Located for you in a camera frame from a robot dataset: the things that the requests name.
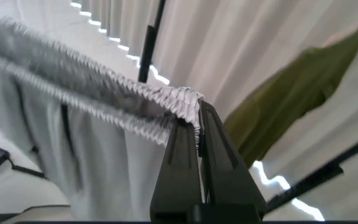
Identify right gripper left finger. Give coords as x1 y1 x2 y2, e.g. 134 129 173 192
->
149 119 204 222

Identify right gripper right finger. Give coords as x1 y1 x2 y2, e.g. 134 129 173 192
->
197 100 269 222

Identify pale grey shorts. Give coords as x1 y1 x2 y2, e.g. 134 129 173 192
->
0 9 205 222

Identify green long-sleeved shirt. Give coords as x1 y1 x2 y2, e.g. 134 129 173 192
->
224 20 358 169

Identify black clothes rack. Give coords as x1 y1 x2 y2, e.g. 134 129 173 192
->
137 0 358 214

